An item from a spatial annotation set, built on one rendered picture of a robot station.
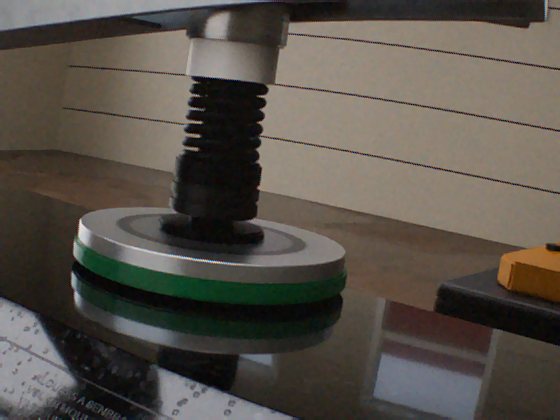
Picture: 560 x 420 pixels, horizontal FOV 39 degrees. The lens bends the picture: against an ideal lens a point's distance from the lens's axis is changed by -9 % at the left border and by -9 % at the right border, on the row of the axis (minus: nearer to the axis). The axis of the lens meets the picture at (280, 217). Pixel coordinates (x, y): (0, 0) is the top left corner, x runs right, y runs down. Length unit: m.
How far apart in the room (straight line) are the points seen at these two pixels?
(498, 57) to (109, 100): 4.35
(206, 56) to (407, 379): 0.29
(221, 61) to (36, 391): 0.29
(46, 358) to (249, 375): 0.12
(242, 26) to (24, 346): 0.28
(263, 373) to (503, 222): 6.43
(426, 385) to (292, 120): 7.25
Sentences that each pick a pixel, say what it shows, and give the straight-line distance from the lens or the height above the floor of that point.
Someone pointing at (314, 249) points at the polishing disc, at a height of 0.84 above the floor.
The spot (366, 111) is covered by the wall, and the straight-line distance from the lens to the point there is 7.33.
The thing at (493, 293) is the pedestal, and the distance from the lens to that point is 1.07.
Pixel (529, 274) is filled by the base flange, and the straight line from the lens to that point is 1.09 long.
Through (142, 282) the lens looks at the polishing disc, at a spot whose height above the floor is 0.81.
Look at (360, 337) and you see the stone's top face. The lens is 0.55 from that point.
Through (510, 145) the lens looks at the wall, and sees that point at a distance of 6.82.
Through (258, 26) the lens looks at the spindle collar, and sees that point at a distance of 0.62.
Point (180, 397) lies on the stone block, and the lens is 0.43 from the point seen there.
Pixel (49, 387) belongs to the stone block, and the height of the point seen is 0.77.
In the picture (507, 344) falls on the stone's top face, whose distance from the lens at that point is 0.59.
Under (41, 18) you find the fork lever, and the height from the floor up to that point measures 0.99.
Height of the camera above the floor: 0.95
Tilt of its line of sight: 9 degrees down
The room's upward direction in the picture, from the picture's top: 8 degrees clockwise
